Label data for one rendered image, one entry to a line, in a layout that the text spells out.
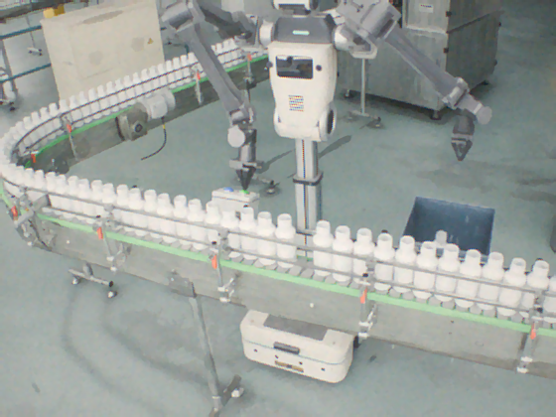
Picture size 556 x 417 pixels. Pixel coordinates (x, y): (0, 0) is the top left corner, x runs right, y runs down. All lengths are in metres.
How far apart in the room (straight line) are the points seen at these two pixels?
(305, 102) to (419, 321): 0.91
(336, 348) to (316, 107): 1.05
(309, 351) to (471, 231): 0.89
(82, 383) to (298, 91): 1.78
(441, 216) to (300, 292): 0.73
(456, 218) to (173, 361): 1.55
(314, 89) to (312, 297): 0.77
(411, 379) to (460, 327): 1.11
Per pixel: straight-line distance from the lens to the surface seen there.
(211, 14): 1.73
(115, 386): 2.68
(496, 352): 1.52
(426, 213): 2.03
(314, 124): 1.95
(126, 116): 2.89
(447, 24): 4.87
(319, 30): 1.91
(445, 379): 2.58
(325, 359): 2.34
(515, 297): 1.41
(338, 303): 1.52
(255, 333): 2.42
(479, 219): 2.02
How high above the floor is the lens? 1.97
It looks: 33 degrees down
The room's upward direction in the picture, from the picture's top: 4 degrees counter-clockwise
